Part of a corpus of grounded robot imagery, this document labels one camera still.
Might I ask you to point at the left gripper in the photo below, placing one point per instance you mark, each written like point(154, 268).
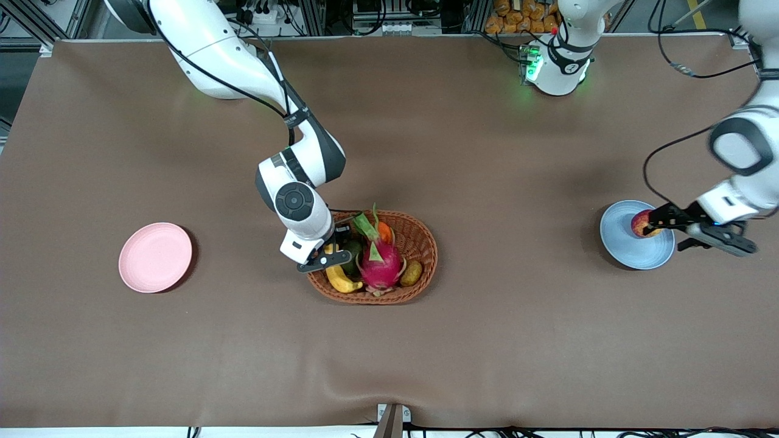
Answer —
point(677, 215)

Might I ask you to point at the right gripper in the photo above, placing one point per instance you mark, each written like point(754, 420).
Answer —
point(342, 233)

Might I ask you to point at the red yellow apple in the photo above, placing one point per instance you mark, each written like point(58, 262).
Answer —
point(640, 224)

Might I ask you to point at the yellow banana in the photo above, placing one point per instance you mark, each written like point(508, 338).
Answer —
point(341, 283)

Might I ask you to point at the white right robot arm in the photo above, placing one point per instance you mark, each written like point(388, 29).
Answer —
point(207, 55)

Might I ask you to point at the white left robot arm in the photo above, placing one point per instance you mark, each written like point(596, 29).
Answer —
point(563, 67)

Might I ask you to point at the green avocado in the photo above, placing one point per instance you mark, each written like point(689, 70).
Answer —
point(355, 263)

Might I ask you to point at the small orange carrot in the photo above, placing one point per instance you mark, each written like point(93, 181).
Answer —
point(384, 232)

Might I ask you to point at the blue round plate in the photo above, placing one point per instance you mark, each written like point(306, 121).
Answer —
point(633, 252)

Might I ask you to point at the pink dragon fruit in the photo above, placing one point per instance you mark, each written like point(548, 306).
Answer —
point(380, 269)

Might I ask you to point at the brown green kiwi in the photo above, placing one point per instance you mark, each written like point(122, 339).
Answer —
point(411, 274)

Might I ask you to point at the oval wicker basket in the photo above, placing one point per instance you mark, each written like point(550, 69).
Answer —
point(426, 261)

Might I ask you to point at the table cover cloth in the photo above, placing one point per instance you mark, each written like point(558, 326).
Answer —
point(389, 353)

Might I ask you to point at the pink round plate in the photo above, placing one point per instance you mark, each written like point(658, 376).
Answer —
point(155, 257)

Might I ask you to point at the white power strip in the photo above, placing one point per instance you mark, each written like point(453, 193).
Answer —
point(268, 15)

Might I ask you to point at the bag of orange items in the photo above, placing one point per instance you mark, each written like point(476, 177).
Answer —
point(517, 18)

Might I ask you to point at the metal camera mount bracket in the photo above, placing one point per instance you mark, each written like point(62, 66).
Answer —
point(389, 423)

